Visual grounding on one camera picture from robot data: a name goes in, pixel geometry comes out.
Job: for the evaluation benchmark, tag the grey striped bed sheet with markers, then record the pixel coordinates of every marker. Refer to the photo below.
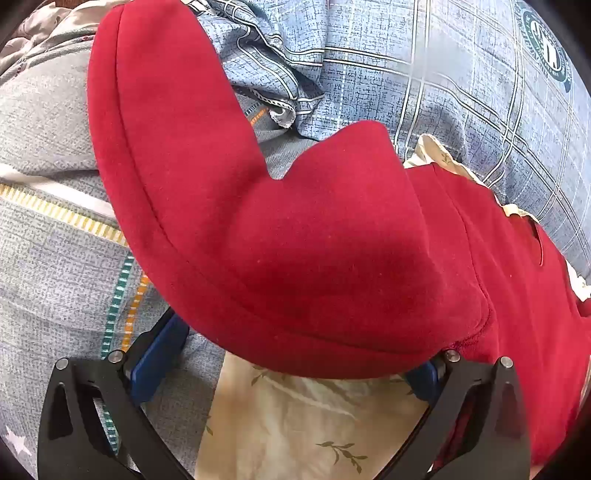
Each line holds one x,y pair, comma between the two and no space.
51,258

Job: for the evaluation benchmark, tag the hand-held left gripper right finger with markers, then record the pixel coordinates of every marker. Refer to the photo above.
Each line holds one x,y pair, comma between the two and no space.
425,379

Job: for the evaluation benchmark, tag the cream floral cloth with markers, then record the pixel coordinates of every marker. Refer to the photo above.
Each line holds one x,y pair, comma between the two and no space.
286,424

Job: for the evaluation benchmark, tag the blue plaid quilt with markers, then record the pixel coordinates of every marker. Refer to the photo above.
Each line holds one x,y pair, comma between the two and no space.
415,64

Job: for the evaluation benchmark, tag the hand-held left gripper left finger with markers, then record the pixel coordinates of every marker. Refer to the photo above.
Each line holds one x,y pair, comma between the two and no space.
156,357

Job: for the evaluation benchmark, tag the red sweater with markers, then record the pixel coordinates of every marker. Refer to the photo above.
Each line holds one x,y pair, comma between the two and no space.
323,240

